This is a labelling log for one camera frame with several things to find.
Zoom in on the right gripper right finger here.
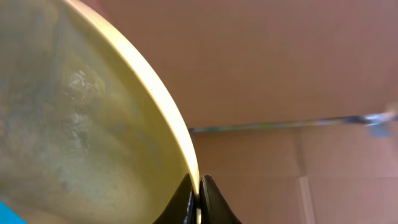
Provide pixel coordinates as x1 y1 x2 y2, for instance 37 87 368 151
200 175 242 224

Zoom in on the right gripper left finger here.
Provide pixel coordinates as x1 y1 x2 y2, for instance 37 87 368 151
154 174 195 224

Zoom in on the yellow plate front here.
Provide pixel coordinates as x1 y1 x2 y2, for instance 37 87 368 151
1 0 200 223

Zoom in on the teal plastic tray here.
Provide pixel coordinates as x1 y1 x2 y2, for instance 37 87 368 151
0 202 27 224

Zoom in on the metal rail in background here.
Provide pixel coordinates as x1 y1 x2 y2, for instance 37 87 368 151
188 112 397 136

